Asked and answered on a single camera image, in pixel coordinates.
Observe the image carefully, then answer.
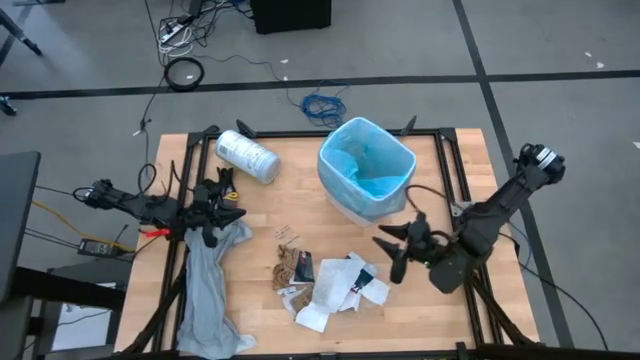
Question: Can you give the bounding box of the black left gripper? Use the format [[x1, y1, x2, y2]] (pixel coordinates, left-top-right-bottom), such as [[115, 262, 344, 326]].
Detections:
[[178, 184, 247, 232]]

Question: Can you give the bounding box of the white power strip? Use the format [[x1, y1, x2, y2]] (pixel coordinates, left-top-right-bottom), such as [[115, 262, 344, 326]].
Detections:
[[158, 22, 194, 46]]

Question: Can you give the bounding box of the black red snack wrapper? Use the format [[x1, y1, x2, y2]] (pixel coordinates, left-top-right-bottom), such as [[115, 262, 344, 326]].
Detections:
[[292, 249, 316, 285]]

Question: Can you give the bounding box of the white wipes canister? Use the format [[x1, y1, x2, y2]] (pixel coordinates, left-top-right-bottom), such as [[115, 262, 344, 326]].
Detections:
[[214, 129, 282, 185]]

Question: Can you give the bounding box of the black side table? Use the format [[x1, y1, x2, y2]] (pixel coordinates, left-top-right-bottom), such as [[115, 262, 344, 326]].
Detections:
[[0, 150, 42, 306]]

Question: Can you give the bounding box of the black power adapter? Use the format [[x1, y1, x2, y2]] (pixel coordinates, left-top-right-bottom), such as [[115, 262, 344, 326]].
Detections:
[[77, 238, 120, 259]]

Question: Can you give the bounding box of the large textured white napkin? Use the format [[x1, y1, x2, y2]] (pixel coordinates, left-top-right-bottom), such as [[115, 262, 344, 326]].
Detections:
[[308, 257, 369, 315]]

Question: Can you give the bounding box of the brown paper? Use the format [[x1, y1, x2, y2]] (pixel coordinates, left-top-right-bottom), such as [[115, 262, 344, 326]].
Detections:
[[271, 243, 300, 291]]

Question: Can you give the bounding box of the yellow cable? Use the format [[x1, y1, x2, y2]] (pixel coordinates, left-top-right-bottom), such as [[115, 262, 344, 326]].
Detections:
[[32, 199, 137, 254]]

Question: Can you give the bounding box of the black stand beam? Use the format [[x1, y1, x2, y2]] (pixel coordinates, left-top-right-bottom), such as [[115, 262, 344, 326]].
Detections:
[[0, 267, 126, 311]]

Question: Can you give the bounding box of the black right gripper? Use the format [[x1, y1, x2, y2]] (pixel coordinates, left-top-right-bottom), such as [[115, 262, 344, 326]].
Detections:
[[372, 211, 441, 267]]

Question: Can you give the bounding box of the black box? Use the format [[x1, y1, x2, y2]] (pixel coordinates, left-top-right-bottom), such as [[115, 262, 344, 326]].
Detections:
[[249, 0, 333, 35]]

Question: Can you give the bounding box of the blue plastic trash bag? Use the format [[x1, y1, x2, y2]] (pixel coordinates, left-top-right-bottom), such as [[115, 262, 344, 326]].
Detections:
[[317, 116, 418, 224]]

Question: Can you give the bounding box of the black coiled cable ring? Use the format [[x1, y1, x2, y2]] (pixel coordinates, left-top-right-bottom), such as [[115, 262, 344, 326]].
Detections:
[[163, 56, 205, 93]]

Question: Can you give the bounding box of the blue coiled cable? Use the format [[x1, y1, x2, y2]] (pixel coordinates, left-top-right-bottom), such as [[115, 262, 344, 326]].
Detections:
[[298, 79, 350, 130]]

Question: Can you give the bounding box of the black red white wrapper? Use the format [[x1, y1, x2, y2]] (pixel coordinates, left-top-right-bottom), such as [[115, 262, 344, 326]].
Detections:
[[349, 264, 379, 296]]

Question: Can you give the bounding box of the black aluminium table frame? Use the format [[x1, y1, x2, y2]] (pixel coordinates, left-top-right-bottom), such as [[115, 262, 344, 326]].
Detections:
[[117, 115, 544, 360]]

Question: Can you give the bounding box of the black stand leg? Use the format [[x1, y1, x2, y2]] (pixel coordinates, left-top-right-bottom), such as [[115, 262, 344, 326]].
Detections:
[[0, 7, 44, 57]]

